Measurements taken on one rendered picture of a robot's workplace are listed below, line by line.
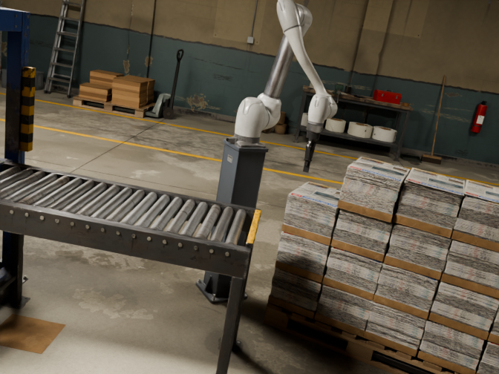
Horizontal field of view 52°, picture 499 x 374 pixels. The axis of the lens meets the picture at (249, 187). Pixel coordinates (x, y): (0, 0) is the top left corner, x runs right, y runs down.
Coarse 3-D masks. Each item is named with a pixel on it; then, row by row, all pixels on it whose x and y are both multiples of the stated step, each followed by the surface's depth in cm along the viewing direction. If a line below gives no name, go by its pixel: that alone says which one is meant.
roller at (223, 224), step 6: (228, 210) 247; (222, 216) 240; (228, 216) 241; (222, 222) 231; (228, 222) 236; (216, 228) 225; (222, 228) 225; (216, 234) 216; (222, 234) 219; (216, 240) 210
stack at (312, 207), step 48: (336, 192) 298; (288, 240) 287; (384, 240) 265; (432, 240) 255; (288, 288) 294; (384, 288) 270; (432, 288) 259; (336, 336) 301; (384, 336) 276; (432, 336) 264
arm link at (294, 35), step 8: (288, 32) 278; (296, 32) 277; (288, 40) 281; (296, 40) 278; (296, 48) 279; (304, 48) 281; (296, 56) 282; (304, 56) 281; (304, 64) 283; (312, 64) 286; (312, 72) 287; (312, 80) 290; (320, 80) 292; (320, 88) 293; (328, 96) 292
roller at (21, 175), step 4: (28, 168) 257; (20, 172) 250; (24, 172) 252; (28, 172) 254; (32, 172) 257; (12, 176) 243; (16, 176) 245; (20, 176) 247; (24, 176) 250; (4, 180) 236; (8, 180) 238; (12, 180) 240; (16, 180) 243; (0, 184) 232; (4, 184) 234; (8, 184) 237; (0, 188) 230
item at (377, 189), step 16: (352, 176) 262; (368, 176) 258; (384, 176) 256; (400, 176) 263; (352, 192) 264; (368, 192) 261; (384, 192) 258; (400, 192) 268; (368, 208) 262; (384, 208) 259
